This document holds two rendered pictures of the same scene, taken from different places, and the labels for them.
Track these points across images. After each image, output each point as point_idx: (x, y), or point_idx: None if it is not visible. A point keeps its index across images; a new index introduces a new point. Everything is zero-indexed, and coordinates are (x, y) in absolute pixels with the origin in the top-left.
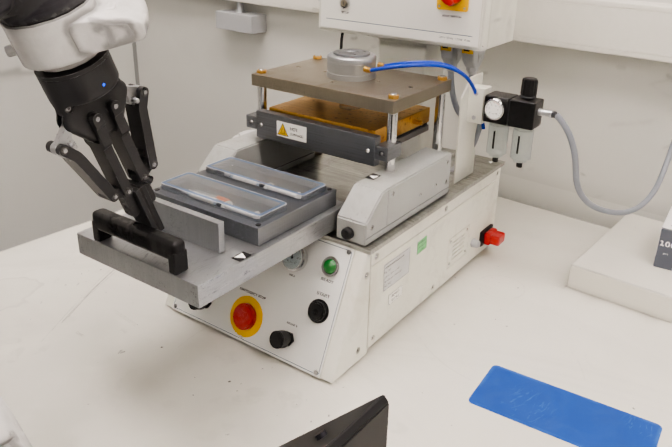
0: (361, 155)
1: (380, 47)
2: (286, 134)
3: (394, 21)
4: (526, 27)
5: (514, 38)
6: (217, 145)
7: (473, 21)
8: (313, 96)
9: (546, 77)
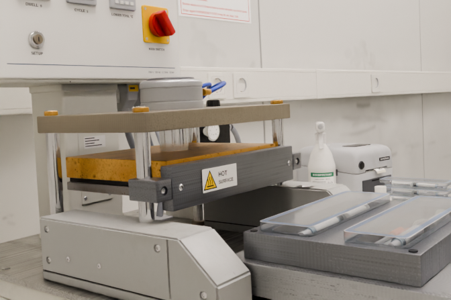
0: (284, 172)
1: (65, 100)
2: (215, 185)
3: (103, 60)
4: (23, 98)
5: (13, 111)
6: (181, 238)
7: (174, 53)
8: (225, 121)
9: (31, 150)
